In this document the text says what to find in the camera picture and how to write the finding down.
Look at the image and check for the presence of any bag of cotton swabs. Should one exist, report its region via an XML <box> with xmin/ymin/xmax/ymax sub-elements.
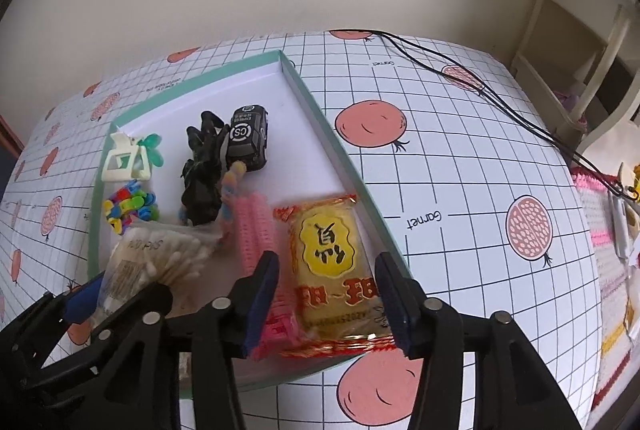
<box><xmin>92</xmin><ymin>221</ymin><xmax>224</xmax><ymax>326</ymax></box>

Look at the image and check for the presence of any yellow snack packet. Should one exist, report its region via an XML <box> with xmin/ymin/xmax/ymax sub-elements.
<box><xmin>272</xmin><ymin>194</ymin><xmax>395</xmax><ymax>358</ymax></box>

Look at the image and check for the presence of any pastel rainbow hair tie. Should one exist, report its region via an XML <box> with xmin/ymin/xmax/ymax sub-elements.
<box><xmin>217</xmin><ymin>160</ymin><xmax>248</xmax><ymax>227</ymax></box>

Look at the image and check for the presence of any black robot toy figure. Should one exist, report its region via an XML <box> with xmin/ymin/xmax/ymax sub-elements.
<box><xmin>181</xmin><ymin>111</ymin><xmax>230</xmax><ymax>225</ymax></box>

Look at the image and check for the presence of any colourful plastic block toy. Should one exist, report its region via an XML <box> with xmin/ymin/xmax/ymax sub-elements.
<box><xmin>103</xmin><ymin>180</ymin><xmax>160</xmax><ymax>235</ymax></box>

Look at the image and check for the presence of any cream hair claw clip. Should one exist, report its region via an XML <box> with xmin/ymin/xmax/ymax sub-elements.
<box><xmin>101</xmin><ymin>132</ymin><xmax>152</xmax><ymax>182</ymax></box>

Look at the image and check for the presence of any green plastic toy figure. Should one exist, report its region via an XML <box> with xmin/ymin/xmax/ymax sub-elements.
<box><xmin>138</xmin><ymin>133</ymin><xmax>164</xmax><ymax>168</ymax></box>

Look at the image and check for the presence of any black toy car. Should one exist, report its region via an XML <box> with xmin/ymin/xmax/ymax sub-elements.
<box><xmin>226</xmin><ymin>104</ymin><xmax>268</xmax><ymax>171</ymax></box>

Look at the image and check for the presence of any pink knitted cloth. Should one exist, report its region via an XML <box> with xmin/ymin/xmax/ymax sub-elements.
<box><xmin>570</xmin><ymin>167</ymin><xmax>639</xmax><ymax>429</ymax></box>

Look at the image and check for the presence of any teal shallow cardboard box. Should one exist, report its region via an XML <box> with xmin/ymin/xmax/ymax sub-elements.
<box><xmin>90</xmin><ymin>51</ymin><xmax>399</xmax><ymax>398</ymax></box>

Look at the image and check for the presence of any pomegranate print grid tablecloth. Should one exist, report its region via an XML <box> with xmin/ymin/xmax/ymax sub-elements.
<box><xmin>1</xmin><ymin>31</ymin><xmax>602</xmax><ymax>421</ymax></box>

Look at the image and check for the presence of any white wooden shelf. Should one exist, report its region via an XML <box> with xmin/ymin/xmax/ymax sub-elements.
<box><xmin>510</xmin><ymin>0</ymin><xmax>639</xmax><ymax>152</ymax></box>

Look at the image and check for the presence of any black cable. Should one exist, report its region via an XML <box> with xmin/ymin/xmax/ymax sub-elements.
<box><xmin>372</xmin><ymin>28</ymin><xmax>640</xmax><ymax>204</ymax></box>

